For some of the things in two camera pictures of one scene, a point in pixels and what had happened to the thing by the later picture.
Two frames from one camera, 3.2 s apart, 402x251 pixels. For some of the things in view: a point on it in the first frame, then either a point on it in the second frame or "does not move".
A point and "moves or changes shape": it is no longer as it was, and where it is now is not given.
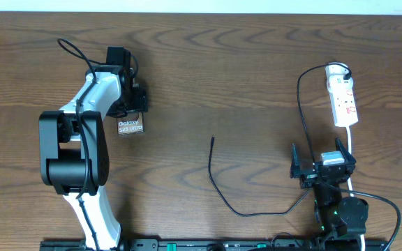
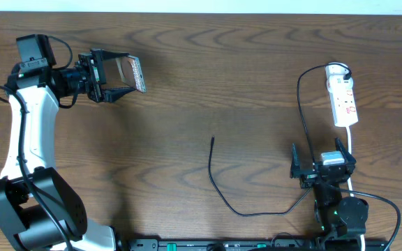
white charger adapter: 336,84 does not move
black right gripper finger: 295,169 does not move
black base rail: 146,244 does not move
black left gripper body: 137,100 to 93,72
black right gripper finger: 349,159 does not move
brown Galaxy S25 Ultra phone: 133,123 moves or changes shape
